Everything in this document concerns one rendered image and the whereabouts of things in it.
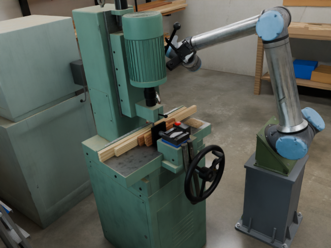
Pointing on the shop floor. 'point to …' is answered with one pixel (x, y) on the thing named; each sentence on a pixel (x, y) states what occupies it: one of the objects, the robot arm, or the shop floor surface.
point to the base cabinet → (148, 213)
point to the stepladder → (12, 230)
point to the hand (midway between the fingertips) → (174, 48)
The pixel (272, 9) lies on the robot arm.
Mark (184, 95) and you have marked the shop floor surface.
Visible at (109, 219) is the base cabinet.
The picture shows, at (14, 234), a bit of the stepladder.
